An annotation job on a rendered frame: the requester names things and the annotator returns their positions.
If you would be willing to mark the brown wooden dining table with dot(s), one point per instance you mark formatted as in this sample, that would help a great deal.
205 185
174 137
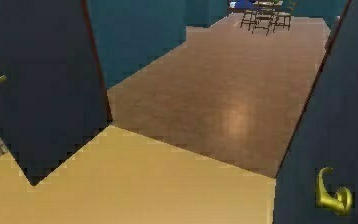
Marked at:
253 5

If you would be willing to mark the brown wooden chair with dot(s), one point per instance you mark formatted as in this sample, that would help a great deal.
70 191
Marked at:
247 17
283 17
263 19

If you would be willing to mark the dark blue room door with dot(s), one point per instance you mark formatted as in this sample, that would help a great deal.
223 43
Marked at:
333 110
47 83

